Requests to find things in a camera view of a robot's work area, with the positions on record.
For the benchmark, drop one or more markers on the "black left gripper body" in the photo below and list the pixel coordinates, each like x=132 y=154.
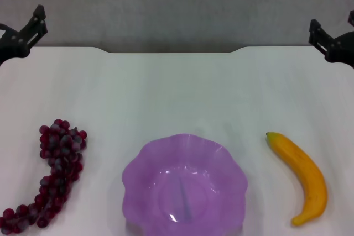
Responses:
x=12 y=46

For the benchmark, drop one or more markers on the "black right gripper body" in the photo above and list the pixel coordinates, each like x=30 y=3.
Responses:
x=343 y=49

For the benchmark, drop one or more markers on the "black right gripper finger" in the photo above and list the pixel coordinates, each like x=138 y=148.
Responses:
x=319 y=35
x=351 y=18

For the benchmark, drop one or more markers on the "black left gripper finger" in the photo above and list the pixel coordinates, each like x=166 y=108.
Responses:
x=34 y=27

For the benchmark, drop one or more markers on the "red grape bunch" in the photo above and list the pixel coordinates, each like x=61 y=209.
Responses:
x=59 y=158

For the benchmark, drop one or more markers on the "yellow banana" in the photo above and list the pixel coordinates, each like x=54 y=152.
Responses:
x=307 y=169

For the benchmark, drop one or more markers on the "purple scalloped plastic plate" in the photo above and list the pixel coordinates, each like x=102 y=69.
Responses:
x=210 y=169

